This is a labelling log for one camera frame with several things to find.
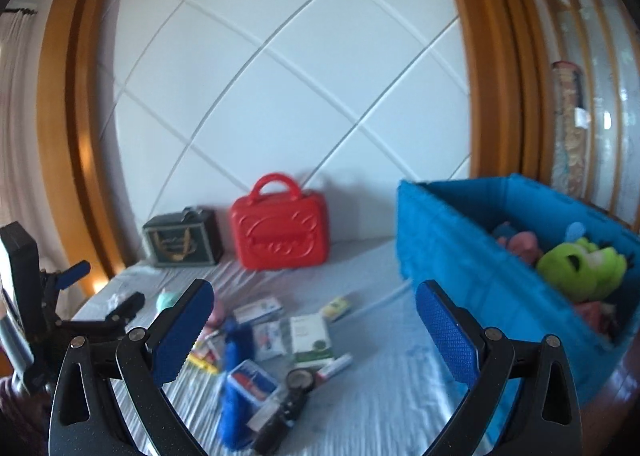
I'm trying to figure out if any wooden glass partition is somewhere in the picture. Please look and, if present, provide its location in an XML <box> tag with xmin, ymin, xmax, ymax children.
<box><xmin>530</xmin><ymin>0</ymin><xmax>640</xmax><ymax>229</ymax></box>

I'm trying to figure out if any white wet wipes pack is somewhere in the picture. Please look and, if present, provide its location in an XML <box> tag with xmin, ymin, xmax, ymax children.
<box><xmin>252</xmin><ymin>321</ymin><xmax>289</xmax><ymax>362</ymax></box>

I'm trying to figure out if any black gift box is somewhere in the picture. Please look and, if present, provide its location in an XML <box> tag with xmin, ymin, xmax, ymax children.
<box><xmin>142</xmin><ymin>206</ymin><xmax>224</xmax><ymax>268</ymax></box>

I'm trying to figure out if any small pink ointment tube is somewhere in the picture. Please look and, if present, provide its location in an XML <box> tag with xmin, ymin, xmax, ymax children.
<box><xmin>197</xmin><ymin>331</ymin><xmax>223</xmax><ymax>362</ymax></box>

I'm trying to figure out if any pale curtain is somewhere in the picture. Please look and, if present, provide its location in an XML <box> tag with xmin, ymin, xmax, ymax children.
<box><xmin>0</xmin><ymin>10</ymin><xmax>56</xmax><ymax>247</ymax></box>

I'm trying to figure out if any blue red medicine box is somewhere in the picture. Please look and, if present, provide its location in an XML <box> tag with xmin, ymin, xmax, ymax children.
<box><xmin>227</xmin><ymin>360</ymin><xmax>278</xmax><ymax>404</ymax></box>

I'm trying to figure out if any white green box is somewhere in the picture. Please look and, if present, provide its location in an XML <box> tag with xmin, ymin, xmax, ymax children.
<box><xmin>289</xmin><ymin>313</ymin><xmax>335</xmax><ymax>369</ymax></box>

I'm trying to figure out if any red plush toy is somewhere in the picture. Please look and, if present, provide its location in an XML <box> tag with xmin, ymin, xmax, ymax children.
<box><xmin>575</xmin><ymin>301</ymin><xmax>621</xmax><ymax>341</ymax></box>

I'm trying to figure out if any small yellow box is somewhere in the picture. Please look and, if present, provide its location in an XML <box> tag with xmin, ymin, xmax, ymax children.
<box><xmin>320</xmin><ymin>297</ymin><xmax>352</xmax><ymax>321</ymax></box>

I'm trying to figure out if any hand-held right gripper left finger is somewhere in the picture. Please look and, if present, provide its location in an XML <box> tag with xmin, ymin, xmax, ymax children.
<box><xmin>48</xmin><ymin>279</ymin><xmax>216</xmax><ymax>456</ymax></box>

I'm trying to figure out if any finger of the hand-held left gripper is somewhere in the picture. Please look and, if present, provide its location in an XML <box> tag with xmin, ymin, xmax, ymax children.
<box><xmin>47</xmin><ymin>260</ymin><xmax>92</xmax><ymax>289</ymax></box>
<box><xmin>102</xmin><ymin>292</ymin><xmax>146</xmax><ymax>324</ymax></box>

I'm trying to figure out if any green plush toy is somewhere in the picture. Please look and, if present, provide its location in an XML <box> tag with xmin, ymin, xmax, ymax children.
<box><xmin>536</xmin><ymin>237</ymin><xmax>628</xmax><ymax>304</ymax></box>

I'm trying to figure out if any rolled patterned mat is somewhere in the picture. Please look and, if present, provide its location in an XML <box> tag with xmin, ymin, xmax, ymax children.
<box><xmin>550</xmin><ymin>60</ymin><xmax>593</xmax><ymax>191</ymax></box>

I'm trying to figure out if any white tube red cap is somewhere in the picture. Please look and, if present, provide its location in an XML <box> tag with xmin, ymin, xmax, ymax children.
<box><xmin>315</xmin><ymin>355</ymin><xmax>353</xmax><ymax>382</ymax></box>

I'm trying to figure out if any pink plush toy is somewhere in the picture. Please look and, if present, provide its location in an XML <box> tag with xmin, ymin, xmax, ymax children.
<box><xmin>492</xmin><ymin>223</ymin><xmax>543</xmax><ymax>267</ymax></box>

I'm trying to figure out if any wooden headboard frame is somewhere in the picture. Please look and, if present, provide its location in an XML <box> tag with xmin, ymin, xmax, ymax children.
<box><xmin>37</xmin><ymin>0</ymin><xmax>556</xmax><ymax>297</ymax></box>

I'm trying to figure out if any white padded headboard panel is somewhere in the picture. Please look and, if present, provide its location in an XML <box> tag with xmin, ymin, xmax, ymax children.
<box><xmin>95</xmin><ymin>0</ymin><xmax>473</xmax><ymax>281</ymax></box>

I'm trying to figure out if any pink soft object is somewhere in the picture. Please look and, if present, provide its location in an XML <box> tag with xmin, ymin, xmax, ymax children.
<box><xmin>207</xmin><ymin>298</ymin><xmax>227</xmax><ymax>329</ymax></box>

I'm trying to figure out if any blue plastic crate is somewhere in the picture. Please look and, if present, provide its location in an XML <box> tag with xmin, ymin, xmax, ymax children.
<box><xmin>396</xmin><ymin>173</ymin><xmax>640</xmax><ymax>437</ymax></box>

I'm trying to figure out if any white blue medicine box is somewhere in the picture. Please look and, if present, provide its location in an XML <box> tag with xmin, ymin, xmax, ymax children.
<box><xmin>232</xmin><ymin>300</ymin><xmax>284</xmax><ymax>325</ymax></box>

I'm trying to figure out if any red hard-shell suitcase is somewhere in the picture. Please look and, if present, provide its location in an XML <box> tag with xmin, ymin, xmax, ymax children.
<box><xmin>230</xmin><ymin>173</ymin><xmax>331</xmax><ymax>271</ymax></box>

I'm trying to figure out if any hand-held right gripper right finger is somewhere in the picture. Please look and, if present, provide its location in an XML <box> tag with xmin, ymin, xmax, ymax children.
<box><xmin>415</xmin><ymin>279</ymin><xmax>583</xmax><ymax>456</ymax></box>

